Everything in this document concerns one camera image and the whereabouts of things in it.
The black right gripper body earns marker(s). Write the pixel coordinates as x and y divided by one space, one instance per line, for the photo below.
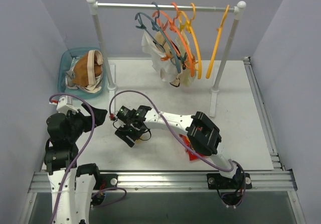
129 135

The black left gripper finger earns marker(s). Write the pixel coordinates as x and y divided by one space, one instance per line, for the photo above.
99 118
95 110

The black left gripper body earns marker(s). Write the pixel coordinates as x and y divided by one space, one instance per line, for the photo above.
85 117

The brown underwear cream waistband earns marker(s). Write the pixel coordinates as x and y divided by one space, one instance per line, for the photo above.
88 71

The pale yellow underwear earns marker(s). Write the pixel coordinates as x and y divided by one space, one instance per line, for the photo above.
186 79

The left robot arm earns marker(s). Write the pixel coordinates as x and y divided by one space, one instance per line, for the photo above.
71 184

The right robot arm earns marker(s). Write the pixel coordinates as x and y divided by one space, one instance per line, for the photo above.
203 135

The pile of underwear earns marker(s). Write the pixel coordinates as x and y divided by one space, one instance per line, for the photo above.
69 77

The white underwear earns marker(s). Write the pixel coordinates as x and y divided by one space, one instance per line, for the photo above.
165 69

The beige underwear navy trim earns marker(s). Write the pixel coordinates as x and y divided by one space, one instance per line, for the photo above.
163 46

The orange hanger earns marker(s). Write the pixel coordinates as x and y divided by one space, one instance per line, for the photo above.
178 24

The teal plastic basket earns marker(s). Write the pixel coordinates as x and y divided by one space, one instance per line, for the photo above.
68 60

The white clothes rack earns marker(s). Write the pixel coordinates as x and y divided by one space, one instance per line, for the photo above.
237 10

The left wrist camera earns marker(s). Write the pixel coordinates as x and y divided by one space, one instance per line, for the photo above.
65 104

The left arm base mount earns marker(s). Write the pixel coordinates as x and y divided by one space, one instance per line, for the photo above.
106 181

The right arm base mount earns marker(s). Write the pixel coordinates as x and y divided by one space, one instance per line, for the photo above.
239 181

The aluminium rail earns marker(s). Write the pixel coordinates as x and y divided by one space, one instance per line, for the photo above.
161 163

